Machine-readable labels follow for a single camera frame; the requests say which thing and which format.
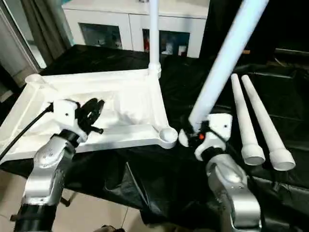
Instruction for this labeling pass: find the white plastic table top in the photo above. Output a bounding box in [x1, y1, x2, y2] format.
[0, 68, 179, 162]

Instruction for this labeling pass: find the white plastic table leg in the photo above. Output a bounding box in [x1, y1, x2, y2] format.
[178, 0, 270, 147]
[230, 73, 267, 167]
[240, 74, 297, 172]
[147, 0, 162, 78]

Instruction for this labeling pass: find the black mat cloth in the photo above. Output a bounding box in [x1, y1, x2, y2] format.
[0, 44, 309, 232]

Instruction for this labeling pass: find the black table stand leg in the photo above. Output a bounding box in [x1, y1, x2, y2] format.
[59, 190, 73, 208]

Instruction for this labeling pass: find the grey curtain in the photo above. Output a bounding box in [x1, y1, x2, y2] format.
[20, 0, 73, 64]

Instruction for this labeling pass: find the white glass-door cabinet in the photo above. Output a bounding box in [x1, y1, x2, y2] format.
[61, 0, 210, 59]

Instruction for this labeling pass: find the glass sliding door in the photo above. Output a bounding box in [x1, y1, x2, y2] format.
[0, 0, 48, 81]

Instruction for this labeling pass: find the grey low shelf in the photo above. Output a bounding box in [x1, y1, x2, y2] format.
[273, 47, 309, 66]

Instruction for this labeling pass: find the black backdrop cloth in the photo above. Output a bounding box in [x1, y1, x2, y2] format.
[200, 0, 309, 69]

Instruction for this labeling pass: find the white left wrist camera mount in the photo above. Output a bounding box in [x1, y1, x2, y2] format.
[51, 98, 88, 143]

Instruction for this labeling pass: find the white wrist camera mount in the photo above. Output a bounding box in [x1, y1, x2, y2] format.
[194, 113, 234, 162]
[51, 98, 88, 143]

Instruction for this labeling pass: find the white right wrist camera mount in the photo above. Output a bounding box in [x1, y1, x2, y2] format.
[194, 113, 234, 162]

